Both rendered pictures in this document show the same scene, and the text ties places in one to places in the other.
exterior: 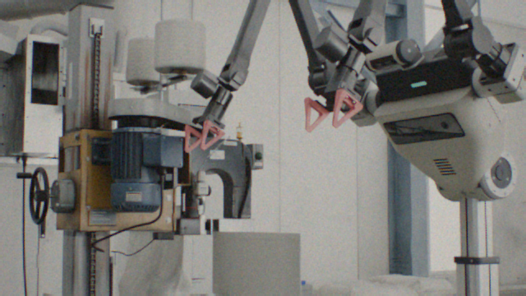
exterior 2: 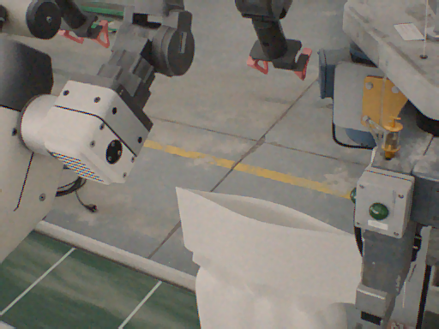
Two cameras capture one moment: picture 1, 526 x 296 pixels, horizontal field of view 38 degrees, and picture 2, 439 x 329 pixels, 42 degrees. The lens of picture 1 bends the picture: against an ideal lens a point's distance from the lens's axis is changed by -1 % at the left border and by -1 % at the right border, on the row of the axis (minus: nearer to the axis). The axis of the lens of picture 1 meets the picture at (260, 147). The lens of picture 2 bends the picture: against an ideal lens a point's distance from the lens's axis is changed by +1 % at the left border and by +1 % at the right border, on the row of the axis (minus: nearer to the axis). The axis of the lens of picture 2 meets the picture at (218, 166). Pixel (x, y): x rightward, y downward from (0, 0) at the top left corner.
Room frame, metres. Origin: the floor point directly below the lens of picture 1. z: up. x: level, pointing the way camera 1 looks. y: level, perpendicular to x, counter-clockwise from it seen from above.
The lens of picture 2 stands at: (3.23, -0.48, 1.84)
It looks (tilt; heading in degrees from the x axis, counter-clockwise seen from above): 34 degrees down; 156
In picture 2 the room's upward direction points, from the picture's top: 6 degrees counter-clockwise
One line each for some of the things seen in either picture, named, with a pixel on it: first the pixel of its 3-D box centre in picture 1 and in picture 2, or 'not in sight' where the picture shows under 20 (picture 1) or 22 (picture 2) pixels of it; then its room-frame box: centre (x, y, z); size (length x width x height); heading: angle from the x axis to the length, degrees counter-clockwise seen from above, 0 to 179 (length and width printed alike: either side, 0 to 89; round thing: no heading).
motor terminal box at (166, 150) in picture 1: (163, 155); (334, 77); (2.23, 0.29, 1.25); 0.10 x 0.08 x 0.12; 148
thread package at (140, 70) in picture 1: (146, 61); not in sight; (2.59, 0.40, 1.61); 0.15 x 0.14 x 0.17; 33
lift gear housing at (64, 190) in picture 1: (62, 195); not in sight; (2.39, 0.63, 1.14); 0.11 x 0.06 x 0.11; 33
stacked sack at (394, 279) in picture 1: (408, 285); not in sight; (5.88, -1.13, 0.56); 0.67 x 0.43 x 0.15; 33
